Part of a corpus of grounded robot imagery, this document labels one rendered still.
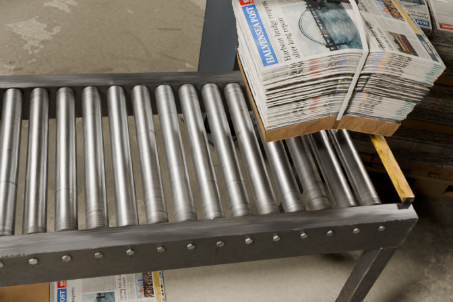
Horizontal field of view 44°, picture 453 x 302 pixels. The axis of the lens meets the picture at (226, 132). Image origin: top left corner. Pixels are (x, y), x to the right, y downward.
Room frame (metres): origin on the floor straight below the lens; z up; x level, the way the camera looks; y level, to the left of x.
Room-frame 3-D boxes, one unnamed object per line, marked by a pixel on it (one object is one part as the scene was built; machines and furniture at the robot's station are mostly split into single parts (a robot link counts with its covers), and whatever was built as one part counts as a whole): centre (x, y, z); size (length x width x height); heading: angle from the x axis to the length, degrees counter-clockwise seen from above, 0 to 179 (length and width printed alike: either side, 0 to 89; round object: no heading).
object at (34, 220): (0.82, 0.43, 0.77); 0.47 x 0.05 x 0.05; 19
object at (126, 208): (0.89, 0.24, 0.77); 0.47 x 0.05 x 0.05; 19
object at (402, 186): (1.10, -0.39, 0.81); 0.43 x 0.03 x 0.02; 19
